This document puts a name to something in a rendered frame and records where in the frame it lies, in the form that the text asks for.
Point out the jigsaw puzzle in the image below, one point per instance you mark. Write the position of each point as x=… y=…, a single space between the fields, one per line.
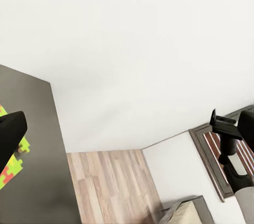
x=13 y=166

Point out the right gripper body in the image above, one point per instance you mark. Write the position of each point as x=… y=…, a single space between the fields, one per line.
x=229 y=139

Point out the desk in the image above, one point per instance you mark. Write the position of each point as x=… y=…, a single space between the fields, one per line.
x=43 y=191

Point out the fixed window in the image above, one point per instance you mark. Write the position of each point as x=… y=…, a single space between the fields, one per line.
x=208 y=144

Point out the bed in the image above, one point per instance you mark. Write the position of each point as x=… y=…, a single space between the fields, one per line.
x=190 y=211

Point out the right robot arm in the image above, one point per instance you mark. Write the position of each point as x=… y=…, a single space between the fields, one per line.
x=236 y=174

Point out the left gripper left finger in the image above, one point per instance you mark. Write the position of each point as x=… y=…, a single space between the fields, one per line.
x=13 y=127

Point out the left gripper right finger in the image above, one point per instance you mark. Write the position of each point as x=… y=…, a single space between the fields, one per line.
x=246 y=127

